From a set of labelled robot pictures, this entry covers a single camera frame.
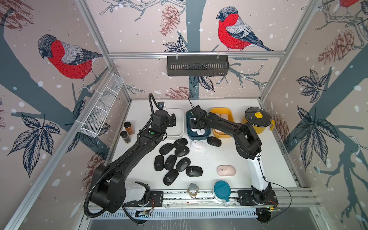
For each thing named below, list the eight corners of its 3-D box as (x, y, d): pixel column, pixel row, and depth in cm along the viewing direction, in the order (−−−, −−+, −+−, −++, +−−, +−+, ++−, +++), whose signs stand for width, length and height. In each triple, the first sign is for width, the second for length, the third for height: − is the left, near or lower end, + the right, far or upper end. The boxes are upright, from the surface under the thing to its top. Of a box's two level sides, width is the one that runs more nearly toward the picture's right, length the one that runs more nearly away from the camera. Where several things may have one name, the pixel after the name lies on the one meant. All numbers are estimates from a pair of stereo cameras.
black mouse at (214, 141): (206, 142, 97) (206, 140, 95) (208, 136, 100) (209, 135, 98) (219, 147, 94) (220, 146, 92) (221, 142, 97) (222, 140, 95)
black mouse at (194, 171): (186, 176, 83) (186, 175, 81) (186, 167, 87) (186, 166, 84) (202, 176, 83) (202, 175, 81) (201, 167, 87) (202, 166, 84)
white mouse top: (190, 149, 94) (190, 147, 92) (189, 141, 97) (190, 140, 95) (205, 149, 94) (205, 147, 92) (204, 141, 97) (204, 140, 95)
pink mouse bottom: (217, 176, 83) (218, 174, 81) (216, 166, 86) (217, 165, 84) (235, 176, 83) (236, 174, 81) (233, 166, 86) (234, 165, 84)
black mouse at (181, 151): (175, 157, 90) (175, 156, 88) (173, 150, 93) (173, 148, 92) (190, 153, 92) (190, 152, 90) (187, 146, 95) (187, 144, 93)
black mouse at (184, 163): (179, 173, 84) (179, 172, 82) (174, 166, 87) (174, 164, 85) (192, 163, 88) (192, 162, 86) (186, 156, 90) (186, 155, 88)
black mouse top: (174, 149, 94) (174, 147, 92) (172, 142, 97) (172, 140, 95) (188, 144, 96) (188, 143, 94) (185, 138, 99) (185, 136, 97)
